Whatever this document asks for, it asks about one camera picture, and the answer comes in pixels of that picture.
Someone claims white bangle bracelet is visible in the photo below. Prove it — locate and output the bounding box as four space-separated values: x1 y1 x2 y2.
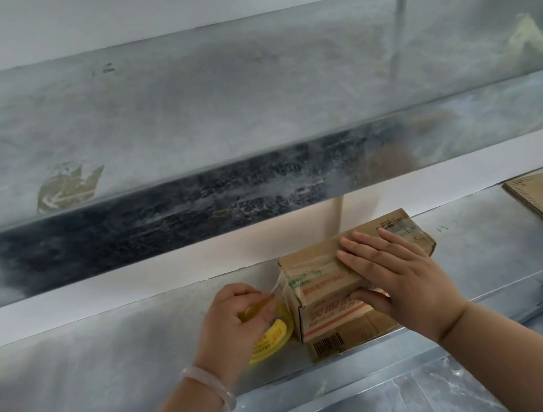
181 360 239 412

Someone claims pile of clear tape scraps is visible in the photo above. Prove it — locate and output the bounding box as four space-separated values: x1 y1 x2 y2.
491 10 543 123

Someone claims yellow tape roll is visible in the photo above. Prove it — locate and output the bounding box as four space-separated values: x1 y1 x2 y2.
234 273 301 366

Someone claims small crumpled tape scrap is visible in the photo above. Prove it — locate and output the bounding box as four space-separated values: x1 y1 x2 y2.
31 158 110 215

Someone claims person's right forearm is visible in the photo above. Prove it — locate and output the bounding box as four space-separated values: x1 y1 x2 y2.
434 295 543 412

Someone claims red-lettered cardboard box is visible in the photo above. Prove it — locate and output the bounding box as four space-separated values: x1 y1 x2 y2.
273 204 450 367

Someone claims person's right hand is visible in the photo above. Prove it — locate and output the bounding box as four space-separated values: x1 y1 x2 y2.
334 217 477 356

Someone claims person's left hand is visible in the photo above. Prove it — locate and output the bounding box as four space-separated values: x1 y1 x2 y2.
182 278 288 394

